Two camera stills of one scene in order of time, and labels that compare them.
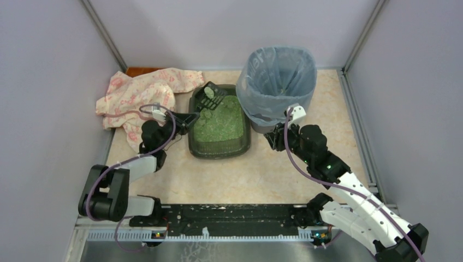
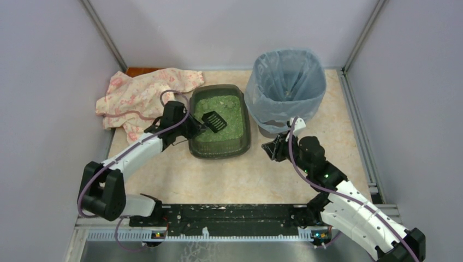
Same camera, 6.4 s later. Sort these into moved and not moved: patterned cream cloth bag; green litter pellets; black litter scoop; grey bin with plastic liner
Moved: black litter scoop; grey bin with plastic liner
Not moved: green litter pellets; patterned cream cloth bag
